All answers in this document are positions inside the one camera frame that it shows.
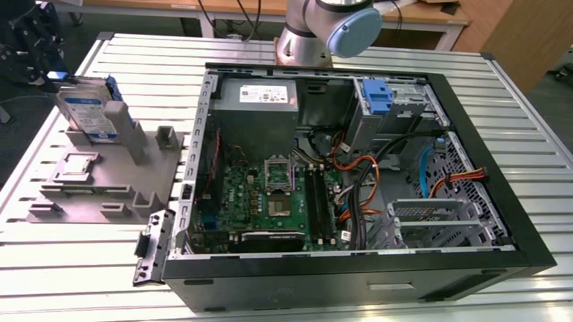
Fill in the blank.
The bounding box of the grey power supply unit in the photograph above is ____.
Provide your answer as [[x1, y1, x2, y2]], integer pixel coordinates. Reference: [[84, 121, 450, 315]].
[[208, 78, 300, 162]]

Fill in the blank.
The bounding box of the black RAM slot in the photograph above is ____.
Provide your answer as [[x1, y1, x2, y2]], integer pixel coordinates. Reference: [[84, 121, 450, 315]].
[[303, 163, 326, 246], [317, 163, 338, 246]]

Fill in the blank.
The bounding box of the black PC case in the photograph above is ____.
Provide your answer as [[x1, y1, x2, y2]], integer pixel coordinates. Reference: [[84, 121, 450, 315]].
[[162, 61, 558, 313]]

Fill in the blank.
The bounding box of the metal disk bay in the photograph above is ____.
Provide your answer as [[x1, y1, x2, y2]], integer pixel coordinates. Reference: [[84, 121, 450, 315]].
[[385, 197, 493, 250]]

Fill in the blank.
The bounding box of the blue drive latch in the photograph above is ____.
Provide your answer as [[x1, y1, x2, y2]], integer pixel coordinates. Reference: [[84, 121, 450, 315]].
[[362, 79, 394, 115]]

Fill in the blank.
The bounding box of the grey hinged case bracket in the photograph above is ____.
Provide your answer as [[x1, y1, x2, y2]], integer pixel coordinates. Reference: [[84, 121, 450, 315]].
[[132, 208, 176, 286]]

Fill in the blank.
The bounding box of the green motherboard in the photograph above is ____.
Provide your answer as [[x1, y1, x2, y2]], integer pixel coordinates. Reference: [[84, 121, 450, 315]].
[[187, 144, 354, 254]]

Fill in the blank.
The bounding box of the blue data wire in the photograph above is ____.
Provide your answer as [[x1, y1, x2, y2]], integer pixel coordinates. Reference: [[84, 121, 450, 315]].
[[418, 131, 449, 201]]

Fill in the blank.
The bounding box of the black graphics card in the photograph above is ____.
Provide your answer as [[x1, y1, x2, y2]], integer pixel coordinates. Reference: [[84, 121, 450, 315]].
[[227, 229, 308, 254]]

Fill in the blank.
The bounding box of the brown wooden cabinet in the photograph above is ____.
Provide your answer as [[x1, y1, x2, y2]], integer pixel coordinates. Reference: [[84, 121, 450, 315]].
[[454, 0, 573, 95]]

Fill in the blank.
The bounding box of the red yellow power wire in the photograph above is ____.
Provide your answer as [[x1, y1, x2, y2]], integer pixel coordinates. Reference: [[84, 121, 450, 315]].
[[427, 166, 490, 201]]

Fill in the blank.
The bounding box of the CPU socket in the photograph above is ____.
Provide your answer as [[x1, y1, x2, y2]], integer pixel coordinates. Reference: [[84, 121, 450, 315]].
[[266, 193, 292, 222]]

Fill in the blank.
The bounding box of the metal optical drive cage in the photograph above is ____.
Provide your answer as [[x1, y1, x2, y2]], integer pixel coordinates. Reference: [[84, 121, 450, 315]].
[[346, 76, 451, 155]]

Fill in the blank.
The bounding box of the orange wire bundle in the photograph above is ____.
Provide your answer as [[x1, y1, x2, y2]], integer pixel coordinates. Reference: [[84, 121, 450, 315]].
[[330, 154, 382, 223]]

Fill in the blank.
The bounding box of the grey parts rack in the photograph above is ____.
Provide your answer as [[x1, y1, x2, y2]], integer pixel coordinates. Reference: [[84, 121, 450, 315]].
[[25, 102, 191, 225]]

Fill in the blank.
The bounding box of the metal socket cover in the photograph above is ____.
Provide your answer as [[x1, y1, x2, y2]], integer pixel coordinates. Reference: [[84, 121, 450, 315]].
[[263, 154, 296, 195]]

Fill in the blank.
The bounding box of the silver CPU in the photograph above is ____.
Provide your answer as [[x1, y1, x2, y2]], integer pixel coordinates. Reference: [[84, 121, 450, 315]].
[[61, 156, 93, 174]]

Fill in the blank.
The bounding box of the hard disk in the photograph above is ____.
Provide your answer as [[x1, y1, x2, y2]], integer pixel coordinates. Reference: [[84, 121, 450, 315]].
[[44, 71, 135, 144]]

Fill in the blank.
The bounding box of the wooden desk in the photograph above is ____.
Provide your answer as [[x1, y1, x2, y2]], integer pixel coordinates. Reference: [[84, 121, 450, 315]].
[[80, 0, 474, 51]]

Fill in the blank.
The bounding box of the green RAM stick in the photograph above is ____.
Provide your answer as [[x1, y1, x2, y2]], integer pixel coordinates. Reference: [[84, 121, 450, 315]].
[[60, 186, 108, 196]]

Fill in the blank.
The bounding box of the black cable bundle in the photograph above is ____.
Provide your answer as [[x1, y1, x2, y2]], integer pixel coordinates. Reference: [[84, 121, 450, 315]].
[[346, 125, 453, 251]]

